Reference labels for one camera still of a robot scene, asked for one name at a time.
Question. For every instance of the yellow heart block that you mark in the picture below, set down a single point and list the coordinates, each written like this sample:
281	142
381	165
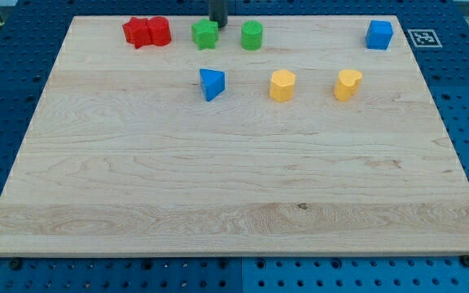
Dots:
347	84

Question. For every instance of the blue triangle block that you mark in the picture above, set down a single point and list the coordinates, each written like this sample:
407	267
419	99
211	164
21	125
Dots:
213	83

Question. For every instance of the yellow hexagon block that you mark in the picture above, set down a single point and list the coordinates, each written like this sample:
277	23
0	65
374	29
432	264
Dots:
282	84

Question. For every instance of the light wooden board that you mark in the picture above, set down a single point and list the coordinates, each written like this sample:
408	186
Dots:
124	157

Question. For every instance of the green star block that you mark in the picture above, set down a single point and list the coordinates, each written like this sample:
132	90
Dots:
205	34

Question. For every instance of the green cylinder block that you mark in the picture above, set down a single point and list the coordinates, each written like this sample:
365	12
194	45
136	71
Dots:
251	35

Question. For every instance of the red cylinder block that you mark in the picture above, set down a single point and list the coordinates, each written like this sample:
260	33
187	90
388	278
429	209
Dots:
159	30

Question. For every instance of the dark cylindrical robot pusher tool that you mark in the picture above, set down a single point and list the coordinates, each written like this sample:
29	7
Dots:
218	12

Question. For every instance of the red star block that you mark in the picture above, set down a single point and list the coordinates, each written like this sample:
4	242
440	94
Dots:
136	32

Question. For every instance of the blue cube block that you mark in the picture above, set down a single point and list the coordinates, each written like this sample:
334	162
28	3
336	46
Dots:
379	34

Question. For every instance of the white fiducial marker tag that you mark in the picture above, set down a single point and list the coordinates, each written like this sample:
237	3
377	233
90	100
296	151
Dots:
424	38

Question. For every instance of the black bolt left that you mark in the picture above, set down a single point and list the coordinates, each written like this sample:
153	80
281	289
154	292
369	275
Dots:
15	264

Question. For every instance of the black bolt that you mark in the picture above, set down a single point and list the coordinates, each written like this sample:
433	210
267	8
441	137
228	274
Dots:
464	261
15	264

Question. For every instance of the black bolt right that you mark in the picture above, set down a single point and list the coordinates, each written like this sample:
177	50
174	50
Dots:
464	261

